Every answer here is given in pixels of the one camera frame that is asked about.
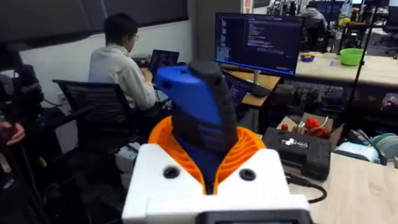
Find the right gripper white and orange left finger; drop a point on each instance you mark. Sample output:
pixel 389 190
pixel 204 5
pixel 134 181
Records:
pixel 155 174

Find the green plastic bowl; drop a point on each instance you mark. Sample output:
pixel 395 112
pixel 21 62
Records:
pixel 351 56

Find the long pale wooden table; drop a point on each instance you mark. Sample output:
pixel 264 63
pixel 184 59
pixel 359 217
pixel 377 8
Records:
pixel 373 71

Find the blue electric screwdriver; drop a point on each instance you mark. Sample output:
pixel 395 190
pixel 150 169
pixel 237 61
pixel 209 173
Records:
pixel 199 102

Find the right gripper white and orange right finger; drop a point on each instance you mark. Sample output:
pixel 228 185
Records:
pixel 261 174

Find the black tripod stand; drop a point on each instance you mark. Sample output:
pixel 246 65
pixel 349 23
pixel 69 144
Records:
pixel 357 77

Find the black bulky device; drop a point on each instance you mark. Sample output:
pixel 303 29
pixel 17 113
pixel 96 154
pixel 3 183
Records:
pixel 21 90

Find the pale blue wipes pack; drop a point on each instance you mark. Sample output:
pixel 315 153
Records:
pixel 357 152

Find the cardboard box with red items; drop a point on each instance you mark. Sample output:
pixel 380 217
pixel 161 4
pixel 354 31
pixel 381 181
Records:
pixel 314 127

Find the wooden desk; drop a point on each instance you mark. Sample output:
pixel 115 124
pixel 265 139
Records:
pixel 267 81

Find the stack of tape rolls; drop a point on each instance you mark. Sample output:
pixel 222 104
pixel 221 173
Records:
pixel 387 144

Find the person's hand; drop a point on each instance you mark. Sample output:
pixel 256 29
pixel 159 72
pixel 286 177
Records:
pixel 14 133

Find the small purple bowl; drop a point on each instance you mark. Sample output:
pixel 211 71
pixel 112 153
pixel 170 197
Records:
pixel 307 58

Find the black laptop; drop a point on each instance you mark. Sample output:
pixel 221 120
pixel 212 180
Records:
pixel 163 60

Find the black tool case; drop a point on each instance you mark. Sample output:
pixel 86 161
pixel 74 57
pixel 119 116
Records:
pixel 295 152

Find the black computer monitor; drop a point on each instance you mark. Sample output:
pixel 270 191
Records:
pixel 258 40

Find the open laptop with purple screen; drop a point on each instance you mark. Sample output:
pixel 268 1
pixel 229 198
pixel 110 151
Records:
pixel 238 90

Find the person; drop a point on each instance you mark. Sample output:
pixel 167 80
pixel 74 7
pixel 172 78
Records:
pixel 115 68
pixel 312 18

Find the black office chair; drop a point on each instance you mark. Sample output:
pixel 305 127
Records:
pixel 93 105

